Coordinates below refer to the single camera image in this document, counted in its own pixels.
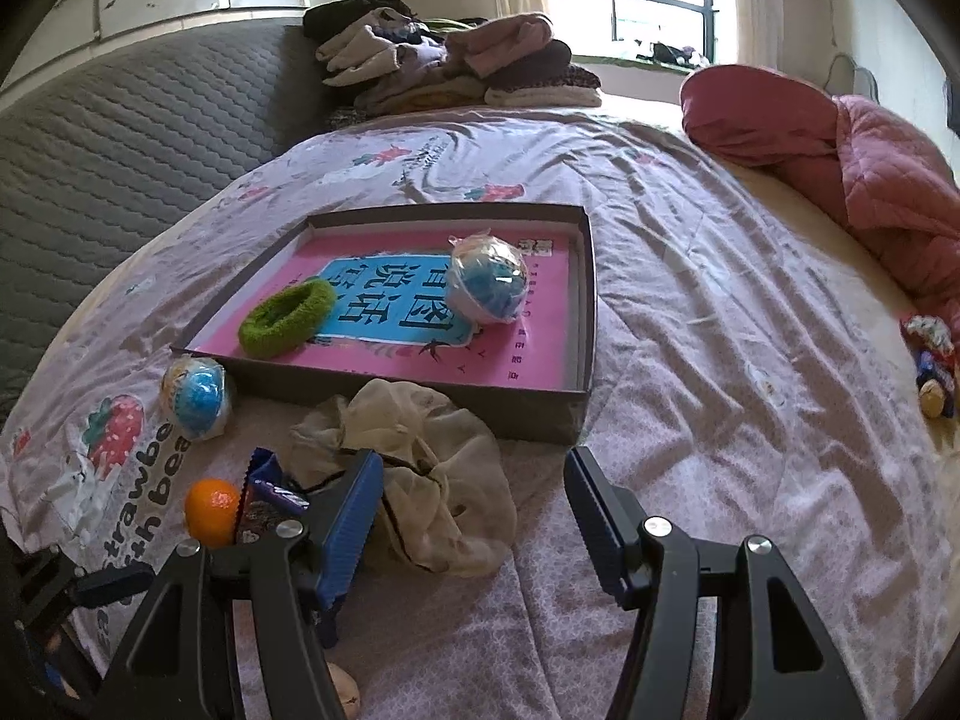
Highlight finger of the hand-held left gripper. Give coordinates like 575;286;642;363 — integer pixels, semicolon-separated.
71;566;157;610
315;604;350;650

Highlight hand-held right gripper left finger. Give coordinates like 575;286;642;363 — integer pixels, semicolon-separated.
94;448;385;720

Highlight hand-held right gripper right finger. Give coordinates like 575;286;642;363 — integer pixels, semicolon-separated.
564;447;863;720

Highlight walnut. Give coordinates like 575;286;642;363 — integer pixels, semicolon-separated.
324;661;362;717

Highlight blue snack packet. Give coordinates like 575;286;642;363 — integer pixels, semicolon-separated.
235;448;310;547

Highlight orange tangerine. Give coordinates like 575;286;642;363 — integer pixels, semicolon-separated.
184;478;242;548

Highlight cream drawstring cloth bag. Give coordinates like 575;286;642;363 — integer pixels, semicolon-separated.
289;379;518;578

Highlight shallow grey cardboard box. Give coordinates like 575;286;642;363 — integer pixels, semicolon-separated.
169;202;597;445

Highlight plastic pastel ball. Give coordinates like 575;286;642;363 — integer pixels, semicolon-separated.
448;234;528;326
160;355;235;443

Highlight pink and blue book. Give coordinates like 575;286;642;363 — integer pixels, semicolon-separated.
184;232;578;391

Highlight green fuzzy hair scrunchie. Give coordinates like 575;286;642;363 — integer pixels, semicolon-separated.
238;277;338;359

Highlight small round toy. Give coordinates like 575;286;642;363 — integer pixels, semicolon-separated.
919;379;955;419

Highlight grey quilted headboard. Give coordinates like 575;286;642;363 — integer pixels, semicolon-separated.
0;15;338;421

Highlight pink quilt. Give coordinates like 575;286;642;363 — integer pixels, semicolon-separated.
679;64;960;316

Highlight pile of folded clothes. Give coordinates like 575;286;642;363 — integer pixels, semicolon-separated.
302;0;605;132

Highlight dark clothes on windowsill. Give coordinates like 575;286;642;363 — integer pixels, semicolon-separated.
649;41;710;68

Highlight white metal frame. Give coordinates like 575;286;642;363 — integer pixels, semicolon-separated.
825;52;882;100

